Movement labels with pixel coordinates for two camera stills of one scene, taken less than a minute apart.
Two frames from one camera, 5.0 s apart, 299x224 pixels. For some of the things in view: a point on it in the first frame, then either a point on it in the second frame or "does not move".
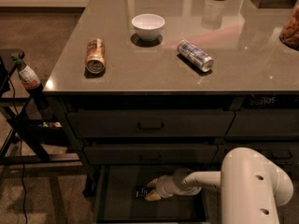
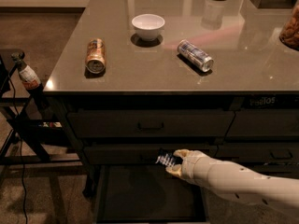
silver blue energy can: [195, 55] does not move
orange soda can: [95, 56] does not move
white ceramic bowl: [148, 25] does not move
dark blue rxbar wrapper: [140, 192] -> [168, 159]
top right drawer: [264, 122] does not move
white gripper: [163, 187] -> [195, 166]
